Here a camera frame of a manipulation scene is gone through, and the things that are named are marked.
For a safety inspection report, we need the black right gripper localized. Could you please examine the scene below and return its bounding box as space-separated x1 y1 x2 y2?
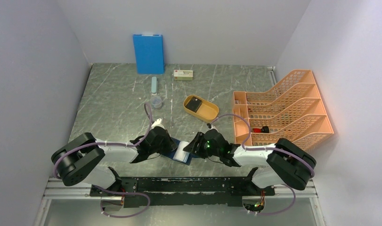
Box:
183 131 221 159

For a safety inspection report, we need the navy blue card holder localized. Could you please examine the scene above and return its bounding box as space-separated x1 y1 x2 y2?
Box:
164 137 198 165

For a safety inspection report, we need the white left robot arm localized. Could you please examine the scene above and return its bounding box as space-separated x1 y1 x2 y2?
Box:
51 126 179 196

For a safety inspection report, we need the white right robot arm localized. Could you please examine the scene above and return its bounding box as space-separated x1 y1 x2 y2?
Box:
179 129 317 195

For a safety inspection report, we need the black VIP card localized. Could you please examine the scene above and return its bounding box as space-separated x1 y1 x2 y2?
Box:
186 97 202 113

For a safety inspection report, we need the yellow oval tray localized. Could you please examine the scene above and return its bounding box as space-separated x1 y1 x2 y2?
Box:
183 95 219 123

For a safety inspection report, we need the clear jar of paper clips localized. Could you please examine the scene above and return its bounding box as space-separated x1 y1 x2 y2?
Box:
150 95 163 109

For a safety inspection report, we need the light blue stapler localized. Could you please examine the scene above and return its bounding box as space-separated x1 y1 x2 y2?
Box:
151 76 158 95

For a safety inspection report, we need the green and white small box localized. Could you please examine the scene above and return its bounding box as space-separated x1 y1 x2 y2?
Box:
173 70 193 81

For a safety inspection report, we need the red and black object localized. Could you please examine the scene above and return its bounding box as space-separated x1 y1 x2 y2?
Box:
252 126 270 133

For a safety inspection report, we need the blue upright folder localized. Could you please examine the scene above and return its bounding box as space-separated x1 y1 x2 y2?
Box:
132 34 164 74

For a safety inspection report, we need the orange plastic file organizer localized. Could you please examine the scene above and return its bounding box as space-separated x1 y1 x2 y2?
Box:
232 69 334 152

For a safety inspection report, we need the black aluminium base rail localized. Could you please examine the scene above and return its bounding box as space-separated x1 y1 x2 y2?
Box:
42 176 318 209

